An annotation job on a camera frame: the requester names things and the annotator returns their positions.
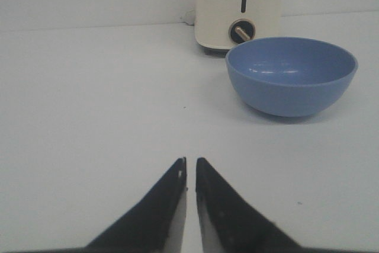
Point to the white toaster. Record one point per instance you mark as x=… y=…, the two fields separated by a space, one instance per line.
x=222 y=24

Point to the blue bowl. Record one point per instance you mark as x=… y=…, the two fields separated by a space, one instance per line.
x=290 y=76

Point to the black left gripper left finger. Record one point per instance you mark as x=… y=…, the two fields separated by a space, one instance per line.
x=156 y=221

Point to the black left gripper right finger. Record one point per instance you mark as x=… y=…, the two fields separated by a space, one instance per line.
x=227 y=221

